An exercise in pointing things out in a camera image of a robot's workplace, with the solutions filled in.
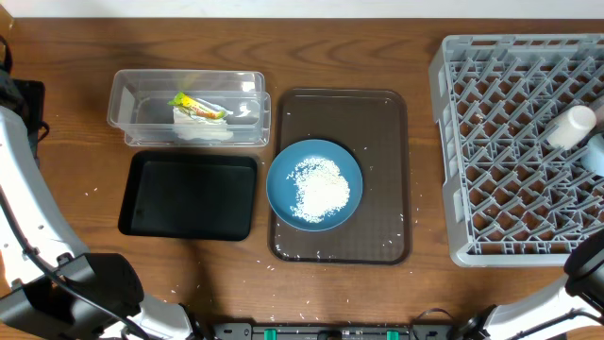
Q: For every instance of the large dark blue plate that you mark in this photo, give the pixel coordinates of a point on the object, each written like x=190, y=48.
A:
x=280, y=191

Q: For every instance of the green yellow snack wrapper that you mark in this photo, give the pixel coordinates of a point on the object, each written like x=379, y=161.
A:
x=195, y=108

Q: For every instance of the white tissue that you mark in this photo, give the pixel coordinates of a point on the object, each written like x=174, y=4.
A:
x=189, y=128

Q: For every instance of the white cup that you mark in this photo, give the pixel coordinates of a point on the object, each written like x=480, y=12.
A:
x=571, y=126

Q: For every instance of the light blue bowl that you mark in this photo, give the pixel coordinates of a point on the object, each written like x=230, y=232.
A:
x=593, y=159

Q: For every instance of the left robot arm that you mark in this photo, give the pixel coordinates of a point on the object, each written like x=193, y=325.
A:
x=59, y=289

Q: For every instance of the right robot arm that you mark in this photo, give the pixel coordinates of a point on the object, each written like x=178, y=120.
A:
x=572, y=302

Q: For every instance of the grey dishwasher rack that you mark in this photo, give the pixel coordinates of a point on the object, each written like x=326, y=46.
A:
x=512, y=199

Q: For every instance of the pile of white rice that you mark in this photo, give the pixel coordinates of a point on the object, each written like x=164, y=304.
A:
x=320, y=190

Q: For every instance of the dark brown serving tray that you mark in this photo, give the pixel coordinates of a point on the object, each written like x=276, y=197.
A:
x=371, y=126

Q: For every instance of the black plastic tray bin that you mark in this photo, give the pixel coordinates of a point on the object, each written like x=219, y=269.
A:
x=189, y=196

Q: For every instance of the clear plastic bin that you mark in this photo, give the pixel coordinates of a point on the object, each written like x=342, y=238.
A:
x=138, y=105

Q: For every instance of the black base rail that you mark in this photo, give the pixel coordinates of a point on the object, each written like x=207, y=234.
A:
x=246, y=331

